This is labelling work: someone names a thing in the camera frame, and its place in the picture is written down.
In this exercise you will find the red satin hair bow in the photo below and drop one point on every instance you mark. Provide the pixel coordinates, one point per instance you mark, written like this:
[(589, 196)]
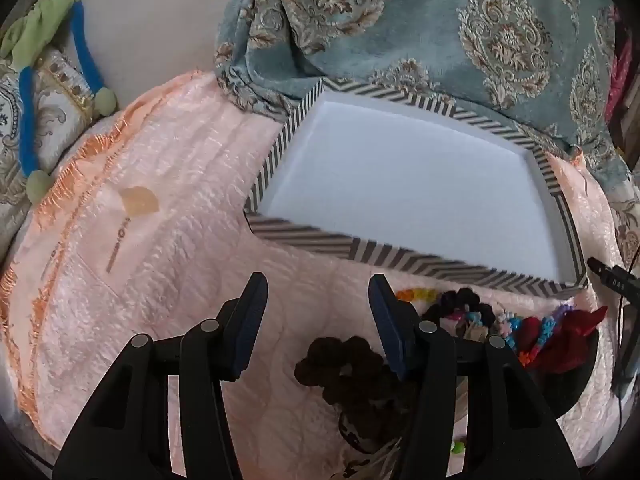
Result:
[(565, 340)]

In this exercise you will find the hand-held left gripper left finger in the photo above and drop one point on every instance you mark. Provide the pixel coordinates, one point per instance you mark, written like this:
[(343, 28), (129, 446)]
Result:
[(250, 320)]

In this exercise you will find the pink quilted bedspread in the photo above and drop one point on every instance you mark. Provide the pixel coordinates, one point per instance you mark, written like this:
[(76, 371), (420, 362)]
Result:
[(175, 240)]

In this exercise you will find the leopard print hair bow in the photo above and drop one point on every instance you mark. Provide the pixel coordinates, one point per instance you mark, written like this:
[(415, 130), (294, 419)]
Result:
[(372, 460)]

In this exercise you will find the dark brown scrunchie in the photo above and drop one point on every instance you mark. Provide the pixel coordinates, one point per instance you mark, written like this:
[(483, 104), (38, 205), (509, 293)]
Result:
[(350, 375)]

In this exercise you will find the green and blue plush toy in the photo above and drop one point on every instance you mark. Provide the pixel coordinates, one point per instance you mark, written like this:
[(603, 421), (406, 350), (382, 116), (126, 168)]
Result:
[(27, 110)]

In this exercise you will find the pink cloth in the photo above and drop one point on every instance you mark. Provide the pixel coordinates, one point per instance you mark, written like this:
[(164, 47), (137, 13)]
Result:
[(621, 70)]

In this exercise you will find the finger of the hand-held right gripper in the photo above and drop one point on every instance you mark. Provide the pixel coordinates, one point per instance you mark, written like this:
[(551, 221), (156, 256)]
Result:
[(615, 277), (625, 365)]

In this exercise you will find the black scrunchie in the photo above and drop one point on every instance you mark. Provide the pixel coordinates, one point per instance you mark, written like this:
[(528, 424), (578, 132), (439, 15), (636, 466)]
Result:
[(465, 300)]

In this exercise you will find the floral patterned cushion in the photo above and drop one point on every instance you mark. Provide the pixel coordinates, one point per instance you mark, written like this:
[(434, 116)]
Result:
[(55, 110)]

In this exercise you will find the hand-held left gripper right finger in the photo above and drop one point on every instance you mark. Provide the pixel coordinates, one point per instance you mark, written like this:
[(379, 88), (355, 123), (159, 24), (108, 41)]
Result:
[(387, 320)]

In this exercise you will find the striped cardboard box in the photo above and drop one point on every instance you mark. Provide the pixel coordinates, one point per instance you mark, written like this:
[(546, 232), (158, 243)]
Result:
[(400, 185)]

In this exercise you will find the blue damask patterned blanket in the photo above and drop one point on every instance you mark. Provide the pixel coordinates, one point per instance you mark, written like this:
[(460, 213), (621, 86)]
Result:
[(450, 20)]

